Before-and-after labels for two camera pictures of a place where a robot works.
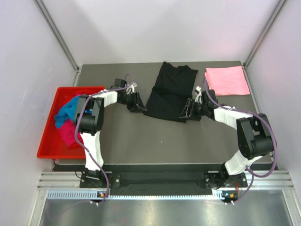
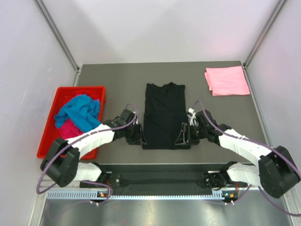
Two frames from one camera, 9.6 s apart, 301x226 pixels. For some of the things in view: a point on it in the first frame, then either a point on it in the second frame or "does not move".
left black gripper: (138, 101) -> (138, 137)
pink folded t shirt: (227, 81) does not move
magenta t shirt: (67, 131) does not move
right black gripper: (186, 114) -> (181, 140)
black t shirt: (171, 90) -> (165, 113)
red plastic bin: (52, 145) does not move
